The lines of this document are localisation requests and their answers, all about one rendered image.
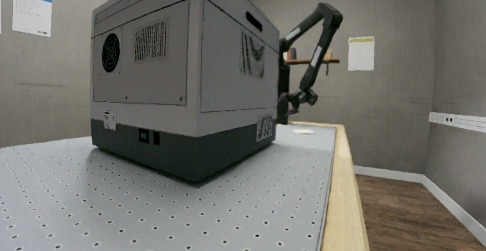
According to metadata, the grey boxy benchtop instrument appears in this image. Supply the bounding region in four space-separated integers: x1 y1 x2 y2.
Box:
90 0 279 182

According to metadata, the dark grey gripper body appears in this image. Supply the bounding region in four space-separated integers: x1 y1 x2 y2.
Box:
285 93 299 112

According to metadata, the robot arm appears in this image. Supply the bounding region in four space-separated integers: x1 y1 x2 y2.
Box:
279 2 343 106

